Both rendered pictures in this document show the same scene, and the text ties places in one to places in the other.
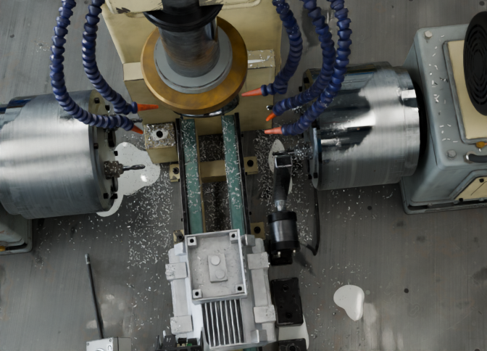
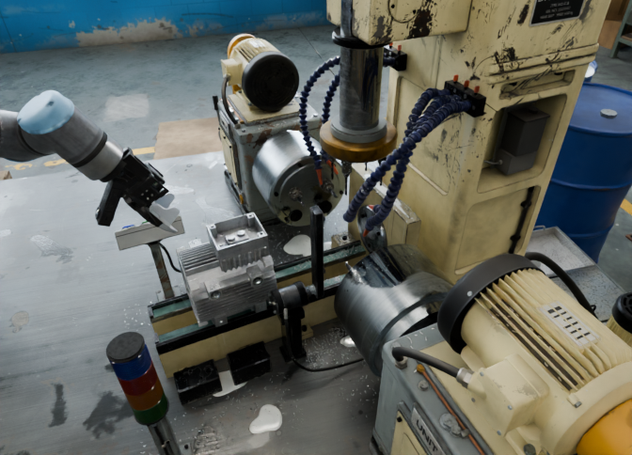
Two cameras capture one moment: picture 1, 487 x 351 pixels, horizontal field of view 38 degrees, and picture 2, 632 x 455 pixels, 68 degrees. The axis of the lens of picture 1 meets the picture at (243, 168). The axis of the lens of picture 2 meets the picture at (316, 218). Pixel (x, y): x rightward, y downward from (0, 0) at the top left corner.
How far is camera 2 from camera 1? 1.00 m
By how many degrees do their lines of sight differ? 48
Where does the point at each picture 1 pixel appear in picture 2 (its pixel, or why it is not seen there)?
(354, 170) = (352, 304)
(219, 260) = (241, 234)
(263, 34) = (441, 237)
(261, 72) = (400, 224)
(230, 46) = (374, 133)
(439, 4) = not seen: hidden behind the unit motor
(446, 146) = (402, 341)
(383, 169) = (365, 324)
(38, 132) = (296, 141)
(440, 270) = not seen: outside the picture
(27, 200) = (258, 161)
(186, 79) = (338, 123)
